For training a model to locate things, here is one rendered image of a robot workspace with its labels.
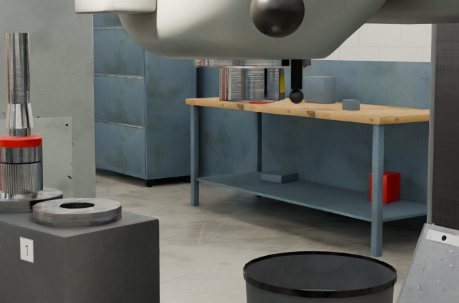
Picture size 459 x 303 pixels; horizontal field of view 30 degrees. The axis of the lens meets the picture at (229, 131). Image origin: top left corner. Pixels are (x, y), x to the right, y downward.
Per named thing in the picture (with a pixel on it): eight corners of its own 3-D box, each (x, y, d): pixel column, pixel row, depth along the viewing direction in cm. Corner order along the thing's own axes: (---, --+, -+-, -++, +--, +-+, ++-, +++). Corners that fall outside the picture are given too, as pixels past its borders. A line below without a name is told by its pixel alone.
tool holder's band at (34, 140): (50, 143, 95) (50, 134, 94) (26, 148, 90) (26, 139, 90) (14, 142, 96) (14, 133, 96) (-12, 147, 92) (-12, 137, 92)
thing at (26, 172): (51, 192, 95) (50, 143, 95) (27, 200, 91) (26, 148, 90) (16, 190, 97) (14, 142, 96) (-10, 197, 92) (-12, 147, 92)
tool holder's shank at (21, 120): (40, 135, 94) (38, 33, 93) (24, 138, 91) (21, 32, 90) (16, 134, 95) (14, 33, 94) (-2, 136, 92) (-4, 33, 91)
